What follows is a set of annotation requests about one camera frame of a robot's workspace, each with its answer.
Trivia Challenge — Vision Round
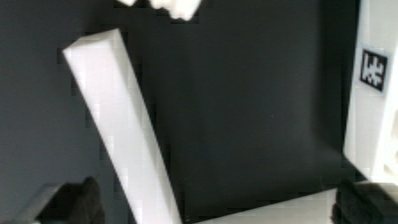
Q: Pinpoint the white leg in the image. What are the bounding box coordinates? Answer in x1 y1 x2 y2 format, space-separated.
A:
113 0 202 22

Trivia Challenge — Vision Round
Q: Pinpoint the white frame rail front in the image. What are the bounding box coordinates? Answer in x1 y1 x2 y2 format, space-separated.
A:
197 189 335 224

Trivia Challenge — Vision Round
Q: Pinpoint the white desk top tray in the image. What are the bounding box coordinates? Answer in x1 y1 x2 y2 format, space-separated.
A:
342 0 398 185

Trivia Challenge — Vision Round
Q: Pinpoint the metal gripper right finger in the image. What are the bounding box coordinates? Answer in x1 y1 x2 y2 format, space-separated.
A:
330 181 398 224

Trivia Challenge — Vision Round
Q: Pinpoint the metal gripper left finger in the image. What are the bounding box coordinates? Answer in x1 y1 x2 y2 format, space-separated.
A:
10 176 106 224

